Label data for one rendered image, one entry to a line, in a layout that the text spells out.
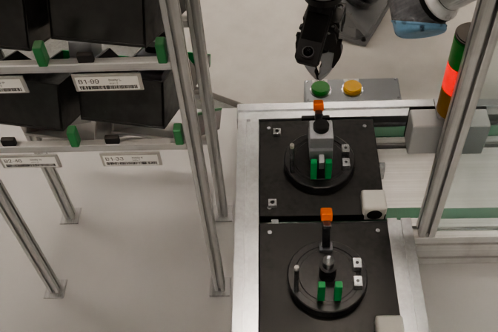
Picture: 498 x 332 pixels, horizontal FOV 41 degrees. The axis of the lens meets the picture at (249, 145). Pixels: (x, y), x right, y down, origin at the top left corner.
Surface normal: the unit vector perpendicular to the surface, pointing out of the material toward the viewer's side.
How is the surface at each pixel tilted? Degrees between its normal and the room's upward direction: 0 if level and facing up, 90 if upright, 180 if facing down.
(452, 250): 90
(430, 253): 90
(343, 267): 0
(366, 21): 45
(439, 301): 0
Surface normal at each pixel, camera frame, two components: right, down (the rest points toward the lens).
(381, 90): -0.05, -0.63
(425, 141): -0.01, 0.78
